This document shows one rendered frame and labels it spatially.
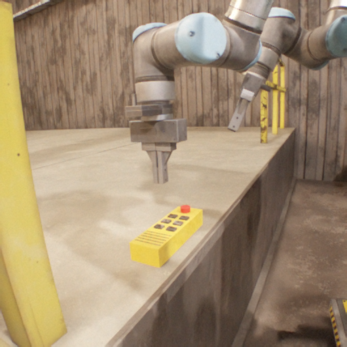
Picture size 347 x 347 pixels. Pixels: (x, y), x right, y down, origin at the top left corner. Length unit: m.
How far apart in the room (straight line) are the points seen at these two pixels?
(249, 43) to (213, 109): 3.57
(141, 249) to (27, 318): 0.28
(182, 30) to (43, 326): 0.52
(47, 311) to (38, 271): 0.07
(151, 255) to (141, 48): 0.44
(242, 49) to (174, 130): 0.22
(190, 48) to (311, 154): 3.56
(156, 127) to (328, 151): 3.49
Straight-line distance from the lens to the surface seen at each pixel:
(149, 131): 0.63
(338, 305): 1.19
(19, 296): 0.41
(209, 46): 0.52
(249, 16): 0.61
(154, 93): 0.60
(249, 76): 0.74
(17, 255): 0.39
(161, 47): 0.56
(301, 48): 0.84
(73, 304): 0.54
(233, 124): 0.72
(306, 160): 3.99
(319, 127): 3.93
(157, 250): 0.58
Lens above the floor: 1.04
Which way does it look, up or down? 14 degrees down
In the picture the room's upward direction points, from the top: 3 degrees counter-clockwise
